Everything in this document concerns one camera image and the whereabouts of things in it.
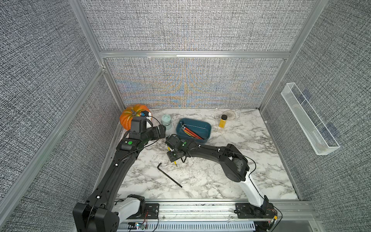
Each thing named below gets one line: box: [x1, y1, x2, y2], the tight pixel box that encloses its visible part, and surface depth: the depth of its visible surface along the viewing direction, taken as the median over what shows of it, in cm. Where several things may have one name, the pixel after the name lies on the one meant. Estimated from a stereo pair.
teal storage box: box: [175, 117, 212, 144], surface depth 108 cm
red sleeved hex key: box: [183, 126, 204, 140], surface depth 106 cm
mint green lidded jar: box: [160, 114, 173, 131], surface depth 105 cm
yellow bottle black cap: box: [218, 114, 228, 129], surface depth 106 cm
